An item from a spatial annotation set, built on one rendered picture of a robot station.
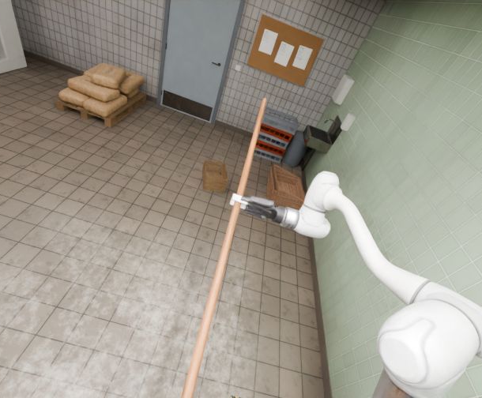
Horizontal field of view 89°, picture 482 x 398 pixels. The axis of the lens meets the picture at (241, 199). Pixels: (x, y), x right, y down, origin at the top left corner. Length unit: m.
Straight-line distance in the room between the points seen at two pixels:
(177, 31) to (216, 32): 0.64
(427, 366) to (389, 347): 0.06
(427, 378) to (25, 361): 2.18
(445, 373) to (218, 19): 4.48
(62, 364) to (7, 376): 0.28
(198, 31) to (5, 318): 4.17
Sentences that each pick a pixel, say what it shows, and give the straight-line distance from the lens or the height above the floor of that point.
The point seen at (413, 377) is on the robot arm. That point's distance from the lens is 0.67.
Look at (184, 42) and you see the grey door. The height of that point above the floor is 1.17.
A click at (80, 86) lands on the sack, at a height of 0.41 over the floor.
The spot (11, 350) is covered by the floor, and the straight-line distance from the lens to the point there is 2.39.
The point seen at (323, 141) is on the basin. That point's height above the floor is 0.88.
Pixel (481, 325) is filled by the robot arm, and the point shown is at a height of 1.77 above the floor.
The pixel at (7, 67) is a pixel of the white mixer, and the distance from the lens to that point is 5.71.
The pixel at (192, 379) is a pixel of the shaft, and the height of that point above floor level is 1.34.
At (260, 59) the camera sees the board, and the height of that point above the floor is 1.34.
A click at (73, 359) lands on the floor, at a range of 2.27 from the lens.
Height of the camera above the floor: 2.16
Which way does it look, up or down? 40 degrees down
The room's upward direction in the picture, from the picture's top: 23 degrees clockwise
